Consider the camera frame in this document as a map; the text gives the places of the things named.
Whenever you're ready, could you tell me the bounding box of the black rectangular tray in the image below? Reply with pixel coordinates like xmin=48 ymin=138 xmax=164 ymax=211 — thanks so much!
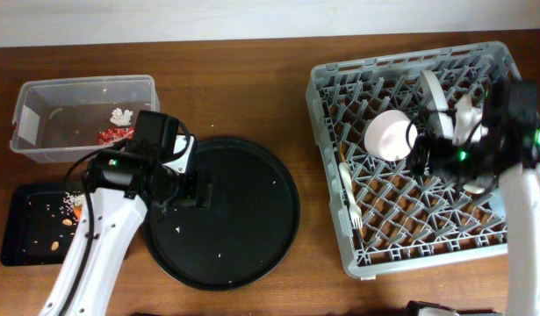
xmin=0 ymin=183 xmax=85 ymax=266

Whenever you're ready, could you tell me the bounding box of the round black tray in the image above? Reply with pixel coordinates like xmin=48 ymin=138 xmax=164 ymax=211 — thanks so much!
xmin=143 ymin=138 xmax=300 ymax=291

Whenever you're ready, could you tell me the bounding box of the red snack wrapper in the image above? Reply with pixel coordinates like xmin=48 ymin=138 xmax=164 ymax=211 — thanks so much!
xmin=97 ymin=127 xmax=134 ymax=145

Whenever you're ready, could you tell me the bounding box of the grey dishwasher rack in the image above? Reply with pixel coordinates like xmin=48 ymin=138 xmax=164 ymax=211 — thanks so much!
xmin=306 ymin=41 xmax=524 ymax=279

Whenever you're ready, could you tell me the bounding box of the grey plate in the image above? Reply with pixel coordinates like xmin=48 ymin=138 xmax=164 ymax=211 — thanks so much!
xmin=420 ymin=70 xmax=454 ymax=140

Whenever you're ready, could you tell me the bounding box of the pile of rice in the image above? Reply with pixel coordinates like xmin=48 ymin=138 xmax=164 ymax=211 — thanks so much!
xmin=63 ymin=192 xmax=85 ymax=212

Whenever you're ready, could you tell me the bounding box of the crumpled white tissue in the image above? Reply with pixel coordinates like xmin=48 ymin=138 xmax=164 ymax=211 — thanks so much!
xmin=110 ymin=108 xmax=133 ymax=127

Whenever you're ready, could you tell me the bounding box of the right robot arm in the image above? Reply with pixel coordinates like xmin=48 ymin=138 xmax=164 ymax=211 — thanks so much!
xmin=406 ymin=80 xmax=540 ymax=315

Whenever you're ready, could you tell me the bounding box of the cream cup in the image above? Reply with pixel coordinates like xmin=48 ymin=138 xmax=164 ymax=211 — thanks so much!
xmin=462 ymin=182 xmax=490 ymax=195

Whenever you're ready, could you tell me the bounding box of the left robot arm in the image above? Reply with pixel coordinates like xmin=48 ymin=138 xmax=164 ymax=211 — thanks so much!
xmin=40 ymin=111 xmax=212 ymax=315

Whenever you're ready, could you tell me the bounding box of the orange carrot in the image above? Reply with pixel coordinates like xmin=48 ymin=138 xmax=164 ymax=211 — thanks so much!
xmin=73 ymin=205 xmax=82 ymax=219

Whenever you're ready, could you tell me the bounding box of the blue cup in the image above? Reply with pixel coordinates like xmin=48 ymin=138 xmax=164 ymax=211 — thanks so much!
xmin=488 ymin=189 xmax=507 ymax=219

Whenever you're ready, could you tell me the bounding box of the clear plastic bin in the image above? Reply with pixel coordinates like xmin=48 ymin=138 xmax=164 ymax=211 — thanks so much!
xmin=10 ymin=75 xmax=161 ymax=163

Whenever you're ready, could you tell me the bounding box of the wooden chopstick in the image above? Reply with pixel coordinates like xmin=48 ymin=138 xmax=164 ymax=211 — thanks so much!
xmin=339 ymin=144 xmax=363 ymax=249

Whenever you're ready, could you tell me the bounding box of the white plastic fork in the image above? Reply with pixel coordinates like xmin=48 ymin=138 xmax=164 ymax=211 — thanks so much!
xmin=338 ymin=162 xmax=363 ymax=229

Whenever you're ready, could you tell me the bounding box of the pink saucer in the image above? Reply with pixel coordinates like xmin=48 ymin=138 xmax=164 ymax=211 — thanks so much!
xmin=364 ymin=110 xmax=418 ymax=162

